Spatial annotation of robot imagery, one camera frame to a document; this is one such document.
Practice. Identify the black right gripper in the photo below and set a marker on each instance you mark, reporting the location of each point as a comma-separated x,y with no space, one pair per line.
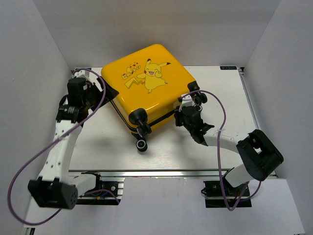
177,115

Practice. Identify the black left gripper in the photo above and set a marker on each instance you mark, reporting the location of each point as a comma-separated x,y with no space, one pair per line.
110,93

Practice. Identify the yellow hard-shell suitcase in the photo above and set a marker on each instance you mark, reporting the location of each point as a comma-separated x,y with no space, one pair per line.
150,83

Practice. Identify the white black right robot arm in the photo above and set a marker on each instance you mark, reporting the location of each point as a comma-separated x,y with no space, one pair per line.
259,155

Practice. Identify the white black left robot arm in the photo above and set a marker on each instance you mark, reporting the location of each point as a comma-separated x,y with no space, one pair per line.
53,188

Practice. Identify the white foreground board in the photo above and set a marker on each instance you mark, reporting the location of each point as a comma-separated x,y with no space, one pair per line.
175,206

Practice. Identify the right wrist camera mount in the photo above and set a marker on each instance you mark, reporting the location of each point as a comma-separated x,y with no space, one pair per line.
186,102

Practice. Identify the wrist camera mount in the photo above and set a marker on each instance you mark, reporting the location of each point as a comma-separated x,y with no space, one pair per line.
84,74
186,102

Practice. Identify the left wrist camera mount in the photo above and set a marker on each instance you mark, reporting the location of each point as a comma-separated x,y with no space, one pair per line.
84,74

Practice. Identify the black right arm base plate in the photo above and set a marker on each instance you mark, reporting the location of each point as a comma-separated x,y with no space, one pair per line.
212,193

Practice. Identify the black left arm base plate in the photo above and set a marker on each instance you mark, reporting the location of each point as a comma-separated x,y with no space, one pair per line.
107,192

